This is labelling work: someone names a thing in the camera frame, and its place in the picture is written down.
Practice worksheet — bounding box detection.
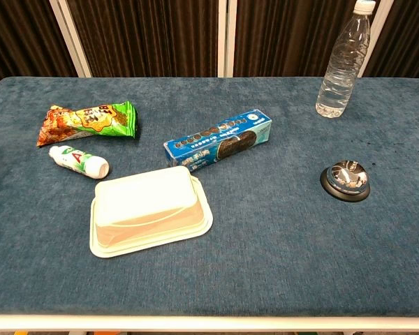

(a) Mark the white plastic food tray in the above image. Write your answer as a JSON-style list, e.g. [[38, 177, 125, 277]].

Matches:
[[89, 165, 214, 259]]

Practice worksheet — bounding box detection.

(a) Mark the small white green drink bottle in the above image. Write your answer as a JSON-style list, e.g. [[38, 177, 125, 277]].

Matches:
[[48, 144, 110, 180]]

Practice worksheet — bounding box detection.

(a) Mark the dark brown pleated curtain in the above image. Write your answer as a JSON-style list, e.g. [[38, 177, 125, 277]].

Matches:
[[0, 0, 419, 92]]

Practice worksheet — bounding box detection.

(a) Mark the blue cookie box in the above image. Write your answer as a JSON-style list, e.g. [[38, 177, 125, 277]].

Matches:
[[163, 108, 273, 173]]

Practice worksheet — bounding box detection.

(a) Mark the clear plastic water bottle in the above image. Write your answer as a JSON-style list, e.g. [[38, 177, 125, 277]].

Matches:
[[315, 0, 377, 119]]

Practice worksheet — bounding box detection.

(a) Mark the blue velvet table cloth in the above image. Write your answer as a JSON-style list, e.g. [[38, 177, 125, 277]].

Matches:
[[0, 76, 419, 318]]

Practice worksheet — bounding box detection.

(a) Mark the green orange snack bag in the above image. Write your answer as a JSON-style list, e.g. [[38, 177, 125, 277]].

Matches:
[[36, 100, 140, 148]]

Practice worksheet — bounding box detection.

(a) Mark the white partition frame post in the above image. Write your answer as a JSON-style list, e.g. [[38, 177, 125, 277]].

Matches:
[[356, 0, 395, 78], [49, 0, 93, 78], [216, 0, 238, 78]]

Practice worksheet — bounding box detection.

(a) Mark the silver call bell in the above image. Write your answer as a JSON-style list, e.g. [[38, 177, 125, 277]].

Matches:
[[319, 159, 372, 204]]

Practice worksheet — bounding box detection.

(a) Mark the white table frame edge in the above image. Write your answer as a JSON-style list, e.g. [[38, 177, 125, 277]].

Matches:
[[0, 314, 419, 332]]

